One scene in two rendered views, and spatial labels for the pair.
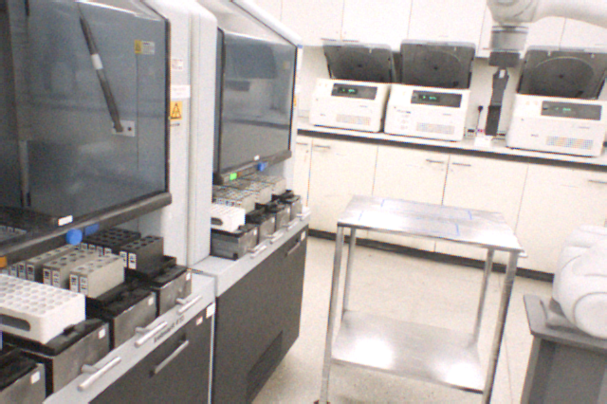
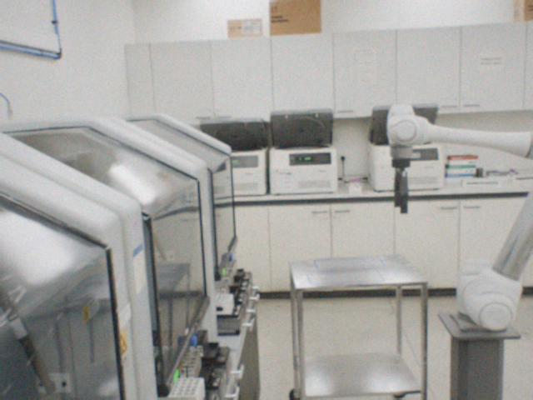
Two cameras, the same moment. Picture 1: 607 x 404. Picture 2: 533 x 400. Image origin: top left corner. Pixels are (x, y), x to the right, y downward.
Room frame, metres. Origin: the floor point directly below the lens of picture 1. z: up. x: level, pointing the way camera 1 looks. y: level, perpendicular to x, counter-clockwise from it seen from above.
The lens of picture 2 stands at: (-0.59, 0.56, 1.63)
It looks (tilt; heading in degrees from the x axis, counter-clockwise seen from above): 10 degrees down; 346
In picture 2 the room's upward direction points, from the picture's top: 3 degrees counter-clockwise
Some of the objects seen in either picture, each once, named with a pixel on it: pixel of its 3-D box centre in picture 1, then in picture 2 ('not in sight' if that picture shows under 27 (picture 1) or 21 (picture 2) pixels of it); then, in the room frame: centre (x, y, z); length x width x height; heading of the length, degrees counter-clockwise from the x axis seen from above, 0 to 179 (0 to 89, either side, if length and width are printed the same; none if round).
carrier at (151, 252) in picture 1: (147, 254); (202, 344); (1.14, 0.37, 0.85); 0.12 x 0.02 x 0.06; 162
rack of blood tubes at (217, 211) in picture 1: (197, 214); (196, 306); (1.55, 0.34, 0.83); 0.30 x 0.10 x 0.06; 72
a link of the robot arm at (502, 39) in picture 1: (507, 40); (400, 151); (1.38, -0.49, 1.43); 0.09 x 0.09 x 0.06
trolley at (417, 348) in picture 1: (412, 314); (355, 347); (1.81, -0.47, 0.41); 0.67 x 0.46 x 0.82; 78
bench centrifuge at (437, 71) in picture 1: (432, 89); (302, 149); (3.88, -0.90, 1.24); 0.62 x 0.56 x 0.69; 163
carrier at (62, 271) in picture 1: (77, 271); not in sight; (1.01, 0.48, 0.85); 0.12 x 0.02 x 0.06; 162
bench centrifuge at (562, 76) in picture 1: (557, 100); (403, 145); (3.62, -1.71, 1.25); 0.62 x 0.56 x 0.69; 162
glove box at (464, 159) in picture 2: not in sight; (462, 158); (3.60, -2.27, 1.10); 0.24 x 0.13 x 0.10; 71
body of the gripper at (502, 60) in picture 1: (502, 69); (400, 169); (1.38, -0.49, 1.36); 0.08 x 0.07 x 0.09; 162
